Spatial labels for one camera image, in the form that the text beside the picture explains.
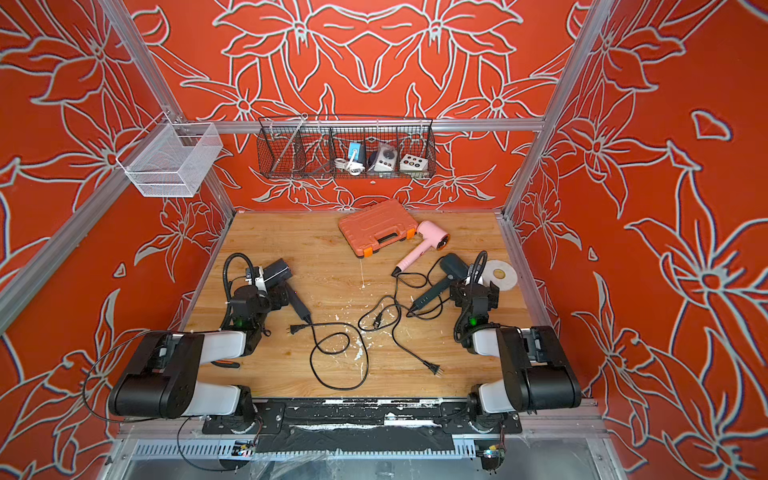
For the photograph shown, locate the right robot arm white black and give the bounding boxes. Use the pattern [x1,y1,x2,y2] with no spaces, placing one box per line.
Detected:
[450,251,582,420]

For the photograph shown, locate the pink hair dryer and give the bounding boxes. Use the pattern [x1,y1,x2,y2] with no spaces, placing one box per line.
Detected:
[392,221,450,277]

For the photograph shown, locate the orange plastic tool case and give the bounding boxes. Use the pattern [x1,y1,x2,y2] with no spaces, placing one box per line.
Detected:
[338,199,418,258]

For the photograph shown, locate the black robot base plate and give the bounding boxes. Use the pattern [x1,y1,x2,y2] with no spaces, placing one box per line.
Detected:
[202,397,522,457]

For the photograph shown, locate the clear acrylic wall bin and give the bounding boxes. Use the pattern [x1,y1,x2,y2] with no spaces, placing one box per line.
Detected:
[116,111,223,198]

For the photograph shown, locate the orange handled pliers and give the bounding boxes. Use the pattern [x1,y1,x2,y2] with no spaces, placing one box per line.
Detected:
[211,360,241,369]

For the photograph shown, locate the white tape roll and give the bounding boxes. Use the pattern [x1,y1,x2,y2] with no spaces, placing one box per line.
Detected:
[481,260,518,291]

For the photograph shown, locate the blue white small box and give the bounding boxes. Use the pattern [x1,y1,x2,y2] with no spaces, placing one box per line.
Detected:
[346,142,365,166]

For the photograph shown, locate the white round adapter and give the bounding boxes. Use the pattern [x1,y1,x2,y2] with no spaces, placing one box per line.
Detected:
[372,144,399,173]

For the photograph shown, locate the pink dryer black cord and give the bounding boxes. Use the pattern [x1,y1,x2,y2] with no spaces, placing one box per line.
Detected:
[389,272,442,377]

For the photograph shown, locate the dark green hair dryer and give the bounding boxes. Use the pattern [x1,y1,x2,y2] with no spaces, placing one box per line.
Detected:
[408,253,469,316]

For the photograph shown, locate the white power strip cube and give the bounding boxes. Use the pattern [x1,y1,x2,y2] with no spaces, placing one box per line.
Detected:
[399,154,429,176]

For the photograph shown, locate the black hair dryer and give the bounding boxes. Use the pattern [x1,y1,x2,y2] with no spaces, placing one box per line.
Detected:
[263,259,311,324]

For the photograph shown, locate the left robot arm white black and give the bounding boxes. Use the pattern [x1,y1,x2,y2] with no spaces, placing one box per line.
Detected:
[108,253,292,423]

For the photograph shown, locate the black wire wall basket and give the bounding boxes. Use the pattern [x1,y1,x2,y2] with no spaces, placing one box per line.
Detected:
[256,114,437,180]

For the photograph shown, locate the green dryer black cord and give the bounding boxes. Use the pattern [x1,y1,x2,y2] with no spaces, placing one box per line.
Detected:
[358,272,448,332]

